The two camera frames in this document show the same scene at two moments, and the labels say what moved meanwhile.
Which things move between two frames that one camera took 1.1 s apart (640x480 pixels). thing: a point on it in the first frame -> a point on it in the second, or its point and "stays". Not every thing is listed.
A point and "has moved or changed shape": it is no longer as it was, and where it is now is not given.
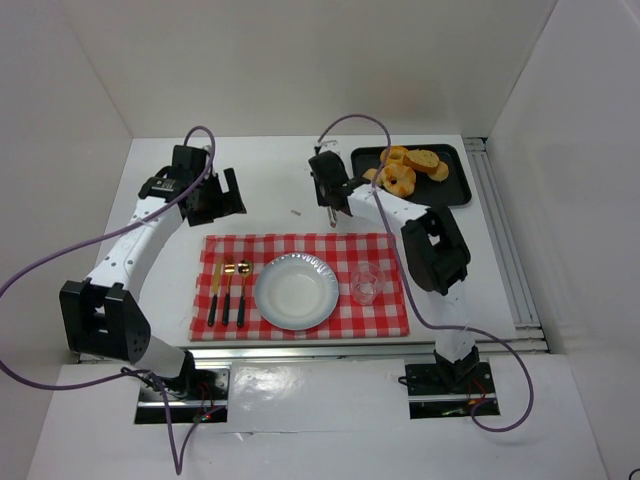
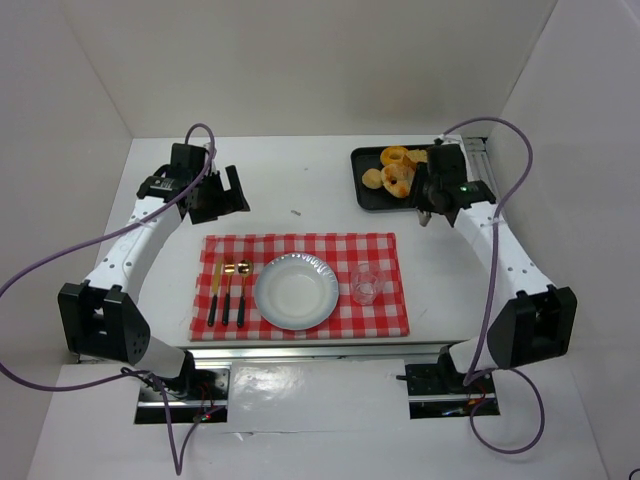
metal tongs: (332, 216) has moved or changed shape
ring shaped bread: (395, 155) stays
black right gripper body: (328, 198) -> (428, 198)
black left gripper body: (220, 198) stays
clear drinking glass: (368, 284) stays
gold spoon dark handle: (244, 269) stays
